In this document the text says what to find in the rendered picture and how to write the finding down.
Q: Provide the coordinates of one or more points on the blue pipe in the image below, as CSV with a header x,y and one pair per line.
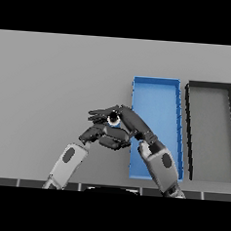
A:
x,y
113,119

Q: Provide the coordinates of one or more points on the dark grey bin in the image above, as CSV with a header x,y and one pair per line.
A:
x,y
210,134

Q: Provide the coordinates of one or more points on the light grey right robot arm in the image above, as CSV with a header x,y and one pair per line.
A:
x,y
160,171

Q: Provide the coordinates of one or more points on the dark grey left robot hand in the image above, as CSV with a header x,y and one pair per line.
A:
x,y
110,137

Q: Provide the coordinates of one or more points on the blue bin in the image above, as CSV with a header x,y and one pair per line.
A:
x,y
156,123

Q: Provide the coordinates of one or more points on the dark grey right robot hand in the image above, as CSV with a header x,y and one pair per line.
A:
x,y
135,122

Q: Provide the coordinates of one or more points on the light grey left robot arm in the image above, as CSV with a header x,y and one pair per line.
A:
x,y
66,166

